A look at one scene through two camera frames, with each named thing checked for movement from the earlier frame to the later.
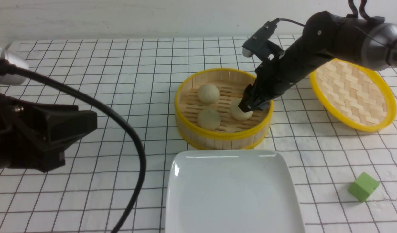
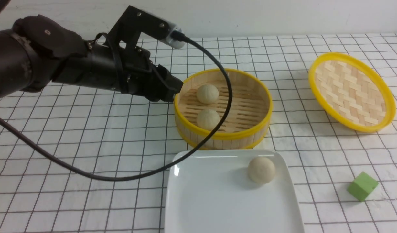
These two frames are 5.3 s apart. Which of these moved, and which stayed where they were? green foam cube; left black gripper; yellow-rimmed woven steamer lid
Moved: left black gripper
Stayed: green foam cube; yellow-rimmed woven steamer lid
